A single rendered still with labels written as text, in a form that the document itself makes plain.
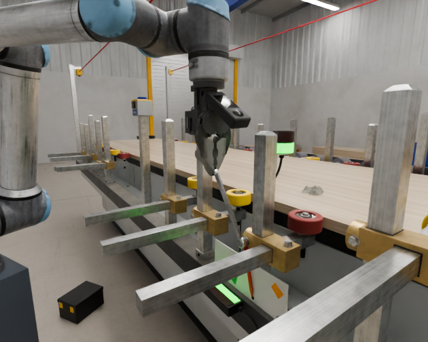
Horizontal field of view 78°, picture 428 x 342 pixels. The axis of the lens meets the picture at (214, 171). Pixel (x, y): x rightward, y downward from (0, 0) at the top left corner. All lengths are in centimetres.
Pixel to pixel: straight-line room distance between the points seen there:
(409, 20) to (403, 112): 826
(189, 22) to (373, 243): 52
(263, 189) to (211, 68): 28
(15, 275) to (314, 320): 108
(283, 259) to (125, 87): 823
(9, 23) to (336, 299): 80
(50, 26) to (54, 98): 770
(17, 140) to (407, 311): 121
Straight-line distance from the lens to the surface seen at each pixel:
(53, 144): 839
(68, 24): 65
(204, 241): 84
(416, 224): 76
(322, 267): 83
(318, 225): 66
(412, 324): 77
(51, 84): 842
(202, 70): 59
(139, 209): 95
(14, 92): 110
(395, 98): 43
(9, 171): 118
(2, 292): 122
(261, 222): 61
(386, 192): 44
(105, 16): 56
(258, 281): 67
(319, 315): 28
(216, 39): 60
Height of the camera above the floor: 113
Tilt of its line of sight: 11 degrees down
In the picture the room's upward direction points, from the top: straight up
